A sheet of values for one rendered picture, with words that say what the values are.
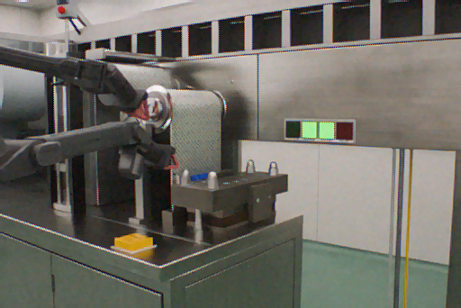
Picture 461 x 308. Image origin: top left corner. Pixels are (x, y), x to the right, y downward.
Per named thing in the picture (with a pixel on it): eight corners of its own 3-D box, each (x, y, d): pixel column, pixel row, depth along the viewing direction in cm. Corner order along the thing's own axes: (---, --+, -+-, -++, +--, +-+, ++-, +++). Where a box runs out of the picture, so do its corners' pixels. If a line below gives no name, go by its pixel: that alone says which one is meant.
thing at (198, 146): (170, 185, 137) (170, 124, 135) (219, 176, 156) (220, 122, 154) (172, 185, 137) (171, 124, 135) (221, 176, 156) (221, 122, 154)
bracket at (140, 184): (128, 221, 140) (125, 124, 137) (143, 218, 145) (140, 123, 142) (138, 224, 137) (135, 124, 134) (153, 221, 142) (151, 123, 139)
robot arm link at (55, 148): (35, 141, 79) (-10, 141, 82) (39, 172, 80) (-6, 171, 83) (147, 120, 119) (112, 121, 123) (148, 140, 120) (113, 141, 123)
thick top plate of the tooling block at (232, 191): (171, 204, 132) (170, 184, 131) (249, 186, 163) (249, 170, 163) (212, 212, 122) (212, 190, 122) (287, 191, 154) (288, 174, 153)
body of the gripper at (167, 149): (168, 168, 129) (151, 158, 123) (145, 165, 135) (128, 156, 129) (176, 148, 130) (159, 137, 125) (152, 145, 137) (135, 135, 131)
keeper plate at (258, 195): (248, 221, 136) (248, 185, 135) (266, 215, 144) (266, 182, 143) (254, 223, 134) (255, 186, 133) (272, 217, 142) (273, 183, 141)
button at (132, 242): (114, 247, 113) (113, 238, 113) (135, 241, 118) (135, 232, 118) (131, 252, 109) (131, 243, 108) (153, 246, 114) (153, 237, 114)
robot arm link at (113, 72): (104, 78, 118) (118, 64, 120) (91, 75, 123) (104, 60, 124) (119, 95, 123) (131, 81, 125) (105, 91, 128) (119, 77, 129)
